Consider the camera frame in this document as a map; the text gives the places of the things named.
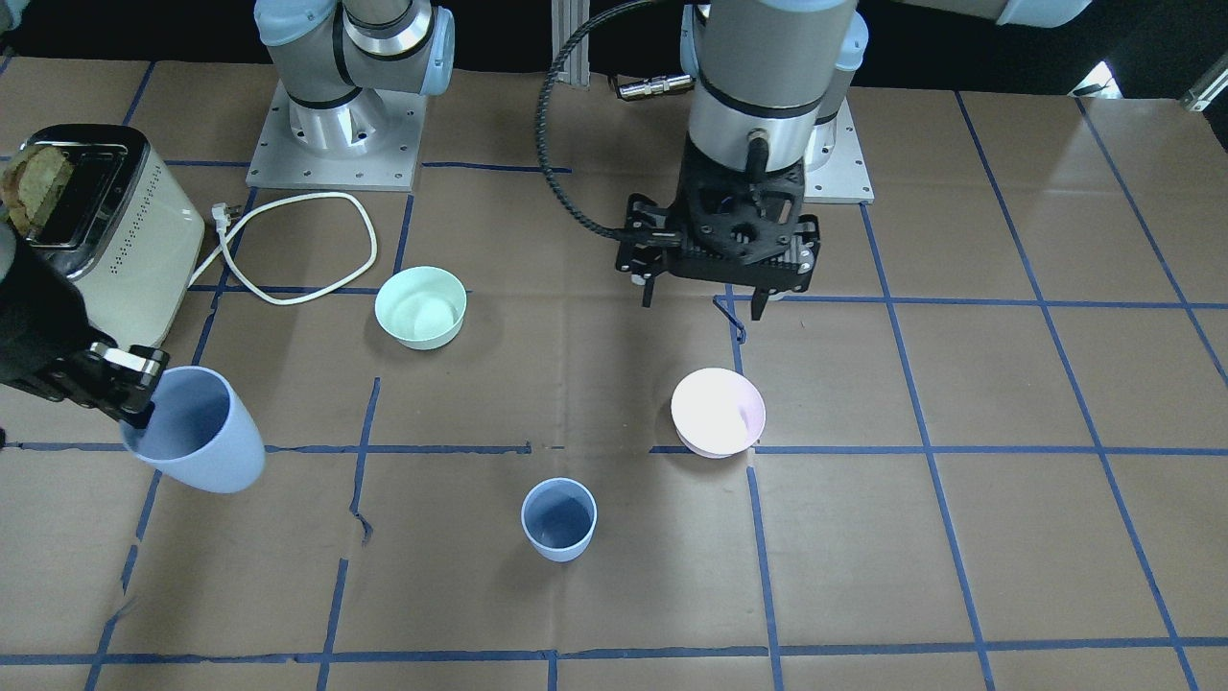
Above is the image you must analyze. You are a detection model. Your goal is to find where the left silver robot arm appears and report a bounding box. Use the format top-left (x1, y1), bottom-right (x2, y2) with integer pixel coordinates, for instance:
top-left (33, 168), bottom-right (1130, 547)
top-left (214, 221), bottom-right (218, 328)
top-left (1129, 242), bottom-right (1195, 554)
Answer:
top-left (615, 1), bottom-right (868, 320)

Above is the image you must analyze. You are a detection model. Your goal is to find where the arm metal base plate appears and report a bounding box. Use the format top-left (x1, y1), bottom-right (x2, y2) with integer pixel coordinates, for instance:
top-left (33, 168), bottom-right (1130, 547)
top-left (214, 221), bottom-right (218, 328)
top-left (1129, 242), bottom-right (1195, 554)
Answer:
top-left (804, 83), bottom-right (876, 204)
top-left (246, 83), bottom-right (427, 193)

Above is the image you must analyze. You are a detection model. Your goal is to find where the brown paper table cover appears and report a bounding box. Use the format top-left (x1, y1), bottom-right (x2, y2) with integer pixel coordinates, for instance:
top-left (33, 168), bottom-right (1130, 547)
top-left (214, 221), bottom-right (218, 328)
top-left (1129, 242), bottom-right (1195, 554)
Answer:
top-left (2, 72), bottom-right (1227, 690)

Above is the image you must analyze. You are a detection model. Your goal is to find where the toast slice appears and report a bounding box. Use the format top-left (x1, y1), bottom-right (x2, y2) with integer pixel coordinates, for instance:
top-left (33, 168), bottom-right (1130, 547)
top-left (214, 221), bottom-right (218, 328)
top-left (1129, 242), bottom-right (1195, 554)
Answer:
top-left (1, 144), bottom-right (75, 237)

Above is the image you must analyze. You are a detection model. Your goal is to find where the blue cup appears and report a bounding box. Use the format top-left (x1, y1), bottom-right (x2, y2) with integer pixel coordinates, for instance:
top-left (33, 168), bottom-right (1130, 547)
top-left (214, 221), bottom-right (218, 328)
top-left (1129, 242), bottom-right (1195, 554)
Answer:
top-left (118, 366), bottom-right (265, 493)
top-left (519, 477), bottom-right (598, 563)

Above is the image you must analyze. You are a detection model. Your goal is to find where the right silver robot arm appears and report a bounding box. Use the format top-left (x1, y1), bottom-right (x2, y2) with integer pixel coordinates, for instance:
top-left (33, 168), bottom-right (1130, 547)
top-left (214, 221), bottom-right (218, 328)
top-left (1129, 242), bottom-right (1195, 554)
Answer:
top-left (2, 1), bottom-right (456, 428)

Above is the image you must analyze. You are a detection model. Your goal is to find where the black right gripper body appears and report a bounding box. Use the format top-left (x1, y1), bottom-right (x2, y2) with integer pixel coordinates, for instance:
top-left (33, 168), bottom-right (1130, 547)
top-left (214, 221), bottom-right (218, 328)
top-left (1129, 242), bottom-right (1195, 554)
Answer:
top-left (1, 252), bottom-right (169, 430)

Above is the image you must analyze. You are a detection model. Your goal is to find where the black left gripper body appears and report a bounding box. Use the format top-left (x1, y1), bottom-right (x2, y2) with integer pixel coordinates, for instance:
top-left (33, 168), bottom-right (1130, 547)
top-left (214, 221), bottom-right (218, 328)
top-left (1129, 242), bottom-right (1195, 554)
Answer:
top-left (614, 140), bottom-right (822, 295)

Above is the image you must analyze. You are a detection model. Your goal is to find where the white toaster power cord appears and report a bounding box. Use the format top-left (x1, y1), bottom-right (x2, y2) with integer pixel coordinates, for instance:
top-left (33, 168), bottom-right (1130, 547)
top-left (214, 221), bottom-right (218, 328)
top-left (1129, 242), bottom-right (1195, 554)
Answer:
top-left (188, 191), bottom-right (379, 306)

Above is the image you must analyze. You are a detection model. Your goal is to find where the cream toaster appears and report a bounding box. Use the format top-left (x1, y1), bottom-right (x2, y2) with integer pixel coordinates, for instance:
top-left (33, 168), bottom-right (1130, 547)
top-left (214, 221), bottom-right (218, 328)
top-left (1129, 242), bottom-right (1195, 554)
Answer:
top-left (14, 124), bottom-right (203, 349)

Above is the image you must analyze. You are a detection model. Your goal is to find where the pink bowl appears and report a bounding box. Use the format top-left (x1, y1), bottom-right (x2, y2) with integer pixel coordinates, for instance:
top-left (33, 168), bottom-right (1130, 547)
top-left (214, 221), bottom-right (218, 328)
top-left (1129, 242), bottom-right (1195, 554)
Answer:
top-left (670, 368), bottom-right (768, 459)

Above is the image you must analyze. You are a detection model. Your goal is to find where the green bowl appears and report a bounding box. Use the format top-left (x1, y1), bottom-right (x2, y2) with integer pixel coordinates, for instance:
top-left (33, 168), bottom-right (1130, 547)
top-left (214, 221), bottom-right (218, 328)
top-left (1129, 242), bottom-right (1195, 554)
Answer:
top-left (375, 266), bottom-right (468, 350)

